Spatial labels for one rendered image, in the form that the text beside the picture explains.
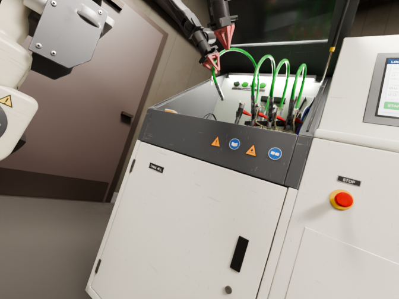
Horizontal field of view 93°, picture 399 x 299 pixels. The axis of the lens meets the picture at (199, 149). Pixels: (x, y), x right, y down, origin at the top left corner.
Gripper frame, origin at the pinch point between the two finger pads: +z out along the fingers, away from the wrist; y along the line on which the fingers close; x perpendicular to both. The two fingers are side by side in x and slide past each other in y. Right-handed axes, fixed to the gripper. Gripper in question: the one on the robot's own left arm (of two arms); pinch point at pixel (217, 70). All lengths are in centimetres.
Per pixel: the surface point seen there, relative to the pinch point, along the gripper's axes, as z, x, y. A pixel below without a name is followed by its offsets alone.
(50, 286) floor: 48, 113, 46
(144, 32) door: -111, -40, 121
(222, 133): 26.9, 25.1, -15.1
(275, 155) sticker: 41, 21, -29
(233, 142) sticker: 31.7, 25.3, -18.3
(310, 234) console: 62, 30, -35
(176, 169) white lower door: 30, 43, 0
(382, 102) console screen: 48, -28, -38
